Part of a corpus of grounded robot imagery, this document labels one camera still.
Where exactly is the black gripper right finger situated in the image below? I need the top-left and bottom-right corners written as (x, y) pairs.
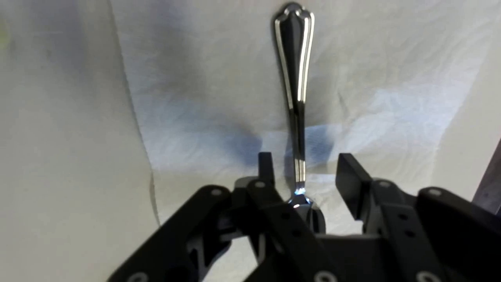
top-left (335, 152), bottom-right (501, 282)

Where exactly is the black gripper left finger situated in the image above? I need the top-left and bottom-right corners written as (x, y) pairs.
top-left (106, 151), bottom-right (341, 282)

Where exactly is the silver metal spoon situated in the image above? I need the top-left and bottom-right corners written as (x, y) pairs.
top-left (271, 0), bottom-right (318, 210)

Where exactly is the white paper napkin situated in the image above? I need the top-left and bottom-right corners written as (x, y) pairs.
top-left (106, 0), bottom-right (501, 232)

